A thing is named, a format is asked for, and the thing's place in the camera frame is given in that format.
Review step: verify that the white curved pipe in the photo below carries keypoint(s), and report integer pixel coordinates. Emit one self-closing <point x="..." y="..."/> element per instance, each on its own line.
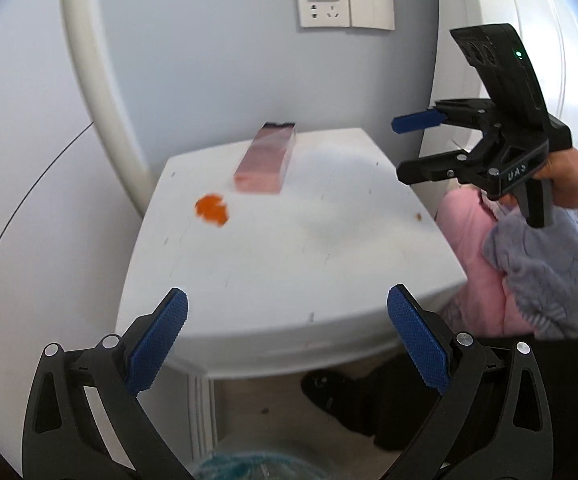
<point x="99" y="85"/>

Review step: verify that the white wall socket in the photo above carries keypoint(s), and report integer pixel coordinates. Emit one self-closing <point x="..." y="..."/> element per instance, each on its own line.
<point x="322" y="4"/>

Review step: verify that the pink box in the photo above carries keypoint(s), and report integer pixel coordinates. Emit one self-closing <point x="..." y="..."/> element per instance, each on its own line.
<point x="264" y="160"/>

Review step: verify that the white nightstand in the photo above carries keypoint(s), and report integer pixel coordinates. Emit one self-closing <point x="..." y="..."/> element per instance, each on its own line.
<point x="294" y="260"/>

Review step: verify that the white wall switch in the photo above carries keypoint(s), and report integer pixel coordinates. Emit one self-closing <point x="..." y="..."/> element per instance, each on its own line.
<point x="371" y="6"/>

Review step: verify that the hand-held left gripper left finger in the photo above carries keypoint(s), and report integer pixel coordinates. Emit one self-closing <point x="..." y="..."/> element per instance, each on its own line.
<point x="161" y="335"/>

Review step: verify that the grey fluffy cloth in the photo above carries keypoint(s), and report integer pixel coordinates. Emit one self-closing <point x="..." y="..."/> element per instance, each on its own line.
<point x="554" y="270"/>

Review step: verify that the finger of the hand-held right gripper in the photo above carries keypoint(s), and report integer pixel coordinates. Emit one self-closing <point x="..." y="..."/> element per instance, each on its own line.
<point x="416" y="121"/>
<point x="434" y="167"/>

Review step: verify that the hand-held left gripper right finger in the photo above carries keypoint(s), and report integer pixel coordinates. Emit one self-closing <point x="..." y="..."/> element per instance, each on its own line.
<point x="416" y="340"/>

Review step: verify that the blue lined trash bin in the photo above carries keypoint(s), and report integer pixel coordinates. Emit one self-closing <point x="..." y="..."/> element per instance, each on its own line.
<point x="269" y="465"/>

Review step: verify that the orange peel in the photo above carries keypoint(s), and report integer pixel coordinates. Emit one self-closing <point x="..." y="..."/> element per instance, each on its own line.
<point x="212" y="210"/>

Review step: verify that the person's black shoe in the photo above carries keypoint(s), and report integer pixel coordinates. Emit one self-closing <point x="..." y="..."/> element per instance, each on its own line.
<point x="334" y="400"/>

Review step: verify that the white headboard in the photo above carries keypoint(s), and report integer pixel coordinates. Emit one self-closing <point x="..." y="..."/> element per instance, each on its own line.
<point x="559" y="5"/>

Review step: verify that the pink cloth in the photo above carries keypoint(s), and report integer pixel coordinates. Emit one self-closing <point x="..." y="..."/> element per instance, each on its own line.
<point x="469" y="240"/>

